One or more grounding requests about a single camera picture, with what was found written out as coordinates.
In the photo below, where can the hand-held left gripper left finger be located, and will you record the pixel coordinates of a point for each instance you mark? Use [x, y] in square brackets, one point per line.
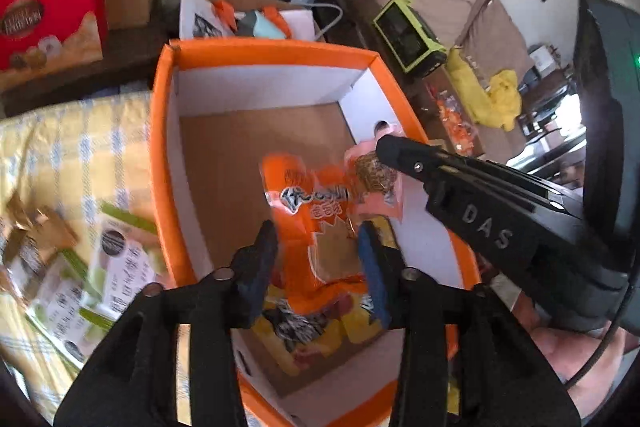
[257, 267]

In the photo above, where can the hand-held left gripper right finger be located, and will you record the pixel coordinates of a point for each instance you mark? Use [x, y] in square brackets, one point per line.
[372, 267]

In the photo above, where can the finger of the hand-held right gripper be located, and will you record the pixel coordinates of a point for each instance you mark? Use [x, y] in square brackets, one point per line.
[500, 174]
[405, 159]

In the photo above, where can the small red snack packet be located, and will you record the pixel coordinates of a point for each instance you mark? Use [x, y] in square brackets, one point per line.
[372, 177]

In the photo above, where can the orange snack packet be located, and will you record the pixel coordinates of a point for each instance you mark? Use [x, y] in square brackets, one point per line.
[310, 217]

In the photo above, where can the yellow red snack packet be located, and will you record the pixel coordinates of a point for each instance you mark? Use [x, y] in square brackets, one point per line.
[295, 332]

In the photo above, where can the orange cardboard box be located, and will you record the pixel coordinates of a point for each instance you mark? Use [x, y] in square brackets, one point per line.
[240, 147]

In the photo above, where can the person's right hand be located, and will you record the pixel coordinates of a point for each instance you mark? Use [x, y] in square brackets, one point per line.
[565, 352]

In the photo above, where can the pile of orange candies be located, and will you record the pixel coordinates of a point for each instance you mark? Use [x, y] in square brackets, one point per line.
[455, 119]

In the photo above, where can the wooden coffee table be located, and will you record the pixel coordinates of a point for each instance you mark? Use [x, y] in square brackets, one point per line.
[425, 92]

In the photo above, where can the yellow plastic bag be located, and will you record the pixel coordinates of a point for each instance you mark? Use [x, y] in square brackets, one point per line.
[465, 82]
[505, 99]

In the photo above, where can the green black device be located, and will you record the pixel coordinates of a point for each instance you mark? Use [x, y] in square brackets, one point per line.
[407, 34]

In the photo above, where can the teal handheld device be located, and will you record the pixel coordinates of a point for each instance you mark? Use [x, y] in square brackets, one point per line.
[260, 24]

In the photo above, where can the red gift box oval label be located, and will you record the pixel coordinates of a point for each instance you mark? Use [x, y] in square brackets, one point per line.
[50, 7]

